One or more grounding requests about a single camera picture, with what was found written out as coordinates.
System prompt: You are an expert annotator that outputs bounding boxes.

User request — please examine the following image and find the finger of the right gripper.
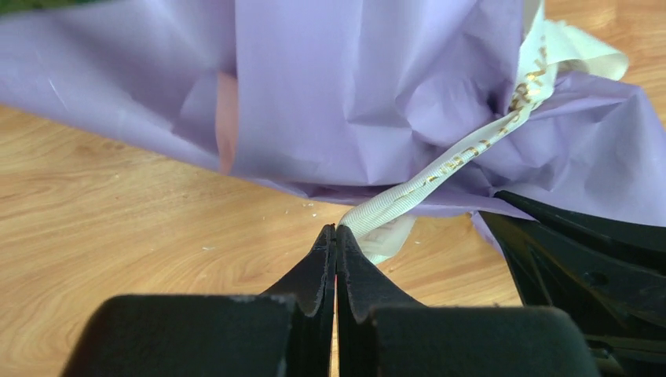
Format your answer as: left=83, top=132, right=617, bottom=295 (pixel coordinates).
left=481, top=191, right=665, bottom=376

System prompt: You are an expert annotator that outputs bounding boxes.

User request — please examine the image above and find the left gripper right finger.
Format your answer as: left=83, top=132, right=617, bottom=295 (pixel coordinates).
left=336, top=225, right=599, bottom=376

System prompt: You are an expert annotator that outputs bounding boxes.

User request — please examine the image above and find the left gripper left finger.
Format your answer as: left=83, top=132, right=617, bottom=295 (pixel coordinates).
left=62, top=225, right=335, bottom=376

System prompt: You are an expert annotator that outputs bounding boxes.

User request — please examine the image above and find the purple flower bouquet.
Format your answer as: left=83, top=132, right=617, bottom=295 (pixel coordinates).
left=1, top=1, right=665, bottom=227

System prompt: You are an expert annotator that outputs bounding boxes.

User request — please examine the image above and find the cream ribbon with gold print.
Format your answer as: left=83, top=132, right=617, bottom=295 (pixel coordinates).
left=340, top=1, right=629, bottom=265

